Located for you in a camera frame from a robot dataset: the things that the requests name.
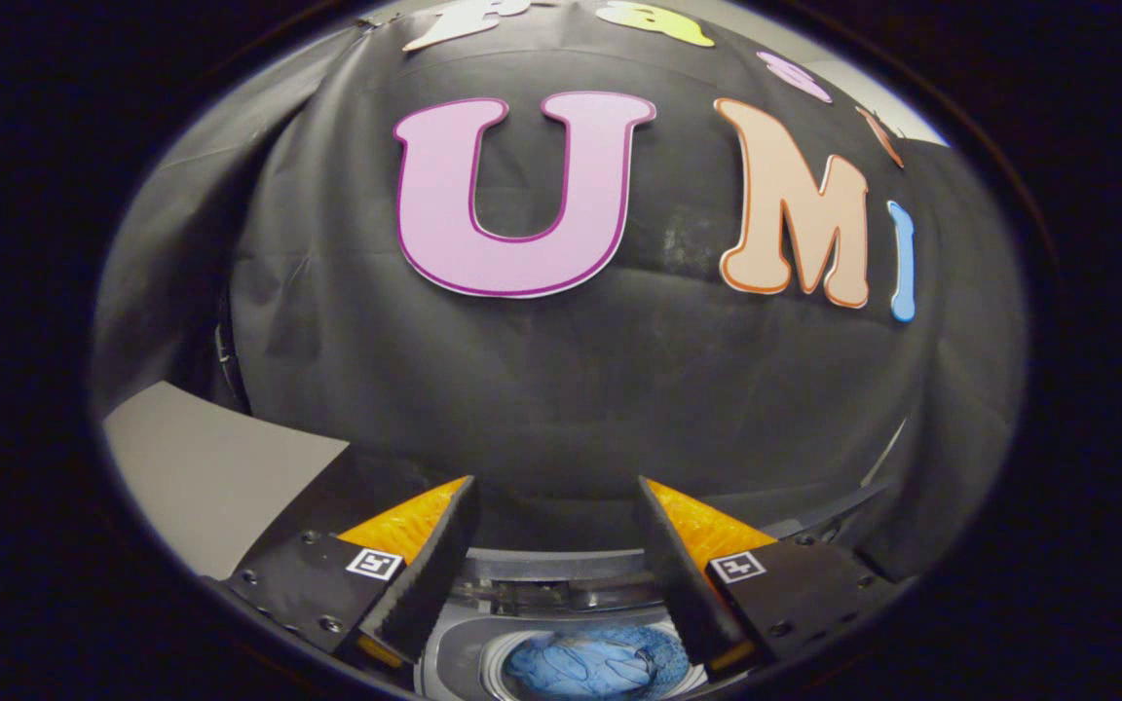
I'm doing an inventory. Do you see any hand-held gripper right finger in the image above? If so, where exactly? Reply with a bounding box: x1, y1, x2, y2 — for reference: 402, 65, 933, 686
636, 477, 903, 678

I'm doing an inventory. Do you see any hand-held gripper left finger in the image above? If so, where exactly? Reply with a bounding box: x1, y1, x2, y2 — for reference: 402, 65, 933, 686
220, 475, 481, 673

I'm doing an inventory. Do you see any grey washing machine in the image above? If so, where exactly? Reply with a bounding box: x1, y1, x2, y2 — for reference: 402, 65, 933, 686
415, 547, 718, 701

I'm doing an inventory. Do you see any light blue shirt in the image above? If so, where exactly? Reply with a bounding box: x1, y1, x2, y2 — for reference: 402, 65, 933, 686
503, 625, 693, 700

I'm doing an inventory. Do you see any black backdrop cloth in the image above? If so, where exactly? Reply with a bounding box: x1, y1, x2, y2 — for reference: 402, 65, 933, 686
89, 0, 1029, 585

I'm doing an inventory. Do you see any black stand pole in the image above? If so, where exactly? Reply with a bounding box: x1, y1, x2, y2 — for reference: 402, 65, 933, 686
212, 287, 252, 415

